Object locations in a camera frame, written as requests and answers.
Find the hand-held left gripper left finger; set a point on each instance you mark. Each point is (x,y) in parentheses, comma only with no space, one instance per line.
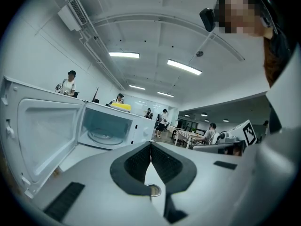
(103,196)

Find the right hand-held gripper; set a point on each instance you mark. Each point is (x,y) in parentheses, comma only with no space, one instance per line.
(247,133)

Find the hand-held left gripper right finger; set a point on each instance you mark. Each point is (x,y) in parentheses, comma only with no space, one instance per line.
(207,192)

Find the clear glass plate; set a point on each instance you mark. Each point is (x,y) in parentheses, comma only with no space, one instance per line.
(105,138)

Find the table with patterned cloth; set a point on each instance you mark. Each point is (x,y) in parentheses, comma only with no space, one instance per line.
(187,134)

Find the white microwave oven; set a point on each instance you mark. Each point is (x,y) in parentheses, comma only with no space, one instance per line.
(47,131)

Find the ceiling light panel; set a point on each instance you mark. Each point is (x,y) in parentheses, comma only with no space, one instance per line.
(124,54)
(137,87)
(165,94)
(184,67)

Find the yellow corn cob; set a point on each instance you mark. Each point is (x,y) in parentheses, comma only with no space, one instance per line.
(121,105)

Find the round ceiling sensor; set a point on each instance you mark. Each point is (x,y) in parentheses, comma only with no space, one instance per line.
(199,53)

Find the brown leaning stick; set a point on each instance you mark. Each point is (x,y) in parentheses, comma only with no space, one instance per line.
(96,93)

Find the person's head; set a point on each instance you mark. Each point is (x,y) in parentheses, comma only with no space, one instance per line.
(240,13)

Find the white air conditioner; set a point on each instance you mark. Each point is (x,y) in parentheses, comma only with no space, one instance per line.
(70,18)

